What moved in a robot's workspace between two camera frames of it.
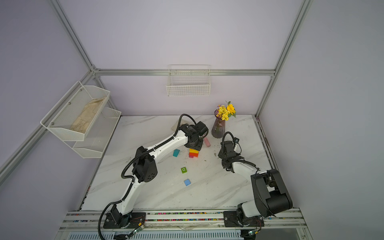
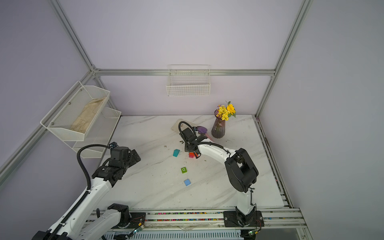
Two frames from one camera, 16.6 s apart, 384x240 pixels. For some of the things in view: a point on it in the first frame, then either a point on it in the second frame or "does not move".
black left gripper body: x=197 y=145 → x=131 y=161
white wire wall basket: x=188 y=80 does not move
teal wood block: x=176 y=152 does not move
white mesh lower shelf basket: x=97 y=137 does not move
